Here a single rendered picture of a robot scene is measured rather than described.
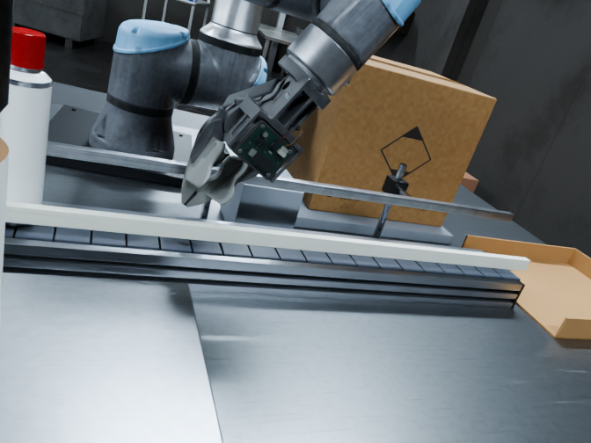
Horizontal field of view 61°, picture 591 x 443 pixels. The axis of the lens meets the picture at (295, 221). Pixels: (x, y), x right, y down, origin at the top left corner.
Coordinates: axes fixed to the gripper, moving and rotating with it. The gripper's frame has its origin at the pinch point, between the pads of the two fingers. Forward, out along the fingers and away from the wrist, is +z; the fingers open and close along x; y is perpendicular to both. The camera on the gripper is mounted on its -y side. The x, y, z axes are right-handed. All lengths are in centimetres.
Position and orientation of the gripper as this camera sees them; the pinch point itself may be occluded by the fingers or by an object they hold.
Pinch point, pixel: (190, 194)
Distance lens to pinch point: 64.1
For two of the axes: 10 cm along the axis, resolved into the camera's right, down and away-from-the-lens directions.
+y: 3.0, 4.6, -8.3
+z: -6.9, 7.1, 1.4
